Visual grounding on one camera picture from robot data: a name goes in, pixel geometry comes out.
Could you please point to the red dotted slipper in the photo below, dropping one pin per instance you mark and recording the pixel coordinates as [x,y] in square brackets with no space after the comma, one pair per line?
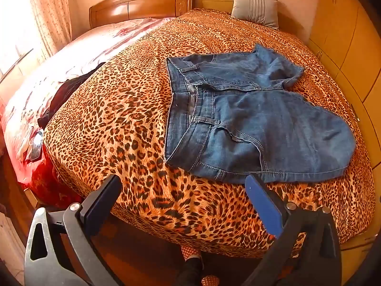
[188,250]
[210,280]

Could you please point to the leopard print blanket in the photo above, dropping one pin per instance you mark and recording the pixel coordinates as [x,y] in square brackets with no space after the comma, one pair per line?
[125,116]

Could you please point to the blue denim pants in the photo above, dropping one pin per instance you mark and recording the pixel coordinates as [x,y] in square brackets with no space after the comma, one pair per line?
[253,119]

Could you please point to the grey striped pillow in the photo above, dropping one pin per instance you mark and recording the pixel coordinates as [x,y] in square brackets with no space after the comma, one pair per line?
[256,7]

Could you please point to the window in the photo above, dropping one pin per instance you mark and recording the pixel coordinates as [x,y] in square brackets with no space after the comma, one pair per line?
[15,23]

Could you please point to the brown wooden headboard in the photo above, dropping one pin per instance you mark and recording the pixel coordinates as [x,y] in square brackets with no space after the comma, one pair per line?
[140,3]

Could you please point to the wooden wardrobe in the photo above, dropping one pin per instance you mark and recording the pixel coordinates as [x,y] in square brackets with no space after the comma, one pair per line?
[345,29]

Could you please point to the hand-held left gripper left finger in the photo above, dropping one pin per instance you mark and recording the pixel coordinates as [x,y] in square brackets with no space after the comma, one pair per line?
[101,198]

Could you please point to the pink floral quilt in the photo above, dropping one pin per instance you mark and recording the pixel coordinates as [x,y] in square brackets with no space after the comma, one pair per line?
[89,50]

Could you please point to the patterned curtain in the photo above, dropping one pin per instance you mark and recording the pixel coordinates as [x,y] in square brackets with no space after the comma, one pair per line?
[49,12]

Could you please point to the light wooden headboard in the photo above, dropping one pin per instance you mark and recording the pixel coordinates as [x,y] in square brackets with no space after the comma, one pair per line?
[215,3]

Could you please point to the dark garment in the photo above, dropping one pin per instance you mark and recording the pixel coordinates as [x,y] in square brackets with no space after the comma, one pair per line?
[64,95]

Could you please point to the dark red bag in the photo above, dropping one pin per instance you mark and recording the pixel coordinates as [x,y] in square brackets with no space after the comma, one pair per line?
[50,181]

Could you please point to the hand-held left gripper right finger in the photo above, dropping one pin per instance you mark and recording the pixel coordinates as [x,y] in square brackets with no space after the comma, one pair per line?
[262,202]

